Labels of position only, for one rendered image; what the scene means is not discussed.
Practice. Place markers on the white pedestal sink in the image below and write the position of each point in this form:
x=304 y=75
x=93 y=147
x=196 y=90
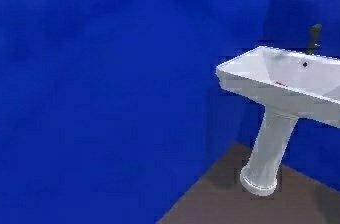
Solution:
x=271 y=146

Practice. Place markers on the dark sink tap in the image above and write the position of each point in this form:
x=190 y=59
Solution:
x=314 y=36

